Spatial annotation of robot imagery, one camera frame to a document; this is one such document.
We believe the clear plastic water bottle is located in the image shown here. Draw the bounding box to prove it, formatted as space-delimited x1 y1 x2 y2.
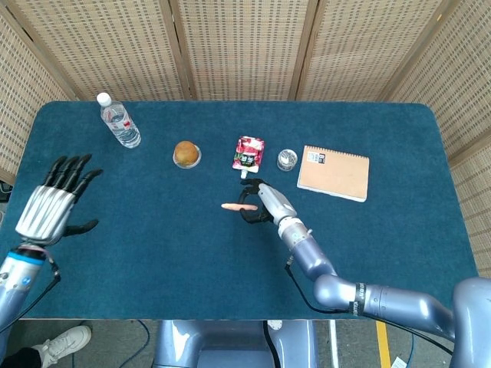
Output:
96 92 142 150

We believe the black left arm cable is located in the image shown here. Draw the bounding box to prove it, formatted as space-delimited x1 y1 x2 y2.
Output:
0 251 62 334

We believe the clear box of paper clips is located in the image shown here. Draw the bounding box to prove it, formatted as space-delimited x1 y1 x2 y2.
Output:
276 149 298 172

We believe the blue table cloth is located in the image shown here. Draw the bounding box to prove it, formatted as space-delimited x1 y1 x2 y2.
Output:
0 100 480 321

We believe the red spouted drink pouch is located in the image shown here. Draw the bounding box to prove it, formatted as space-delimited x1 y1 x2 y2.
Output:
231 135 266 179

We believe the woven wooden folding screen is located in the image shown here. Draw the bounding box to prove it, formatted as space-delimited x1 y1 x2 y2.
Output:
0 0 491 277

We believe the grey robot torso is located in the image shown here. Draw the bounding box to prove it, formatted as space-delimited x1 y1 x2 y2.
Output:
152 320 319 368

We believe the black trouser leg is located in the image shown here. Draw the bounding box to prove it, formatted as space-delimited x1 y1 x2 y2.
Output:
0 347 43 368

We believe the brown bun in cup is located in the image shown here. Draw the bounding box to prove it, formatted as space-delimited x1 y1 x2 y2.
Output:
173 140 203 169

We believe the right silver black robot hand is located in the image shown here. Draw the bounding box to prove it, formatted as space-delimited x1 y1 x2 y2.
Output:
238 177 298 225

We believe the kraft cover spiral notebook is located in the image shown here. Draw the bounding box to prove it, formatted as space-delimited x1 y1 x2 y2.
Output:
296 144 371 203

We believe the blue floor cable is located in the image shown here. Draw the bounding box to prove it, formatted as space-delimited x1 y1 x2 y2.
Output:
406 331 417 365
118 320 150 368

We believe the white sneaker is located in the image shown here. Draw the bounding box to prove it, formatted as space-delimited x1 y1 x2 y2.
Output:
32 325 93 367

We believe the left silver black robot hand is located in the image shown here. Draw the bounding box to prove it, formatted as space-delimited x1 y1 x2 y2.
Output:
15 153 104 246

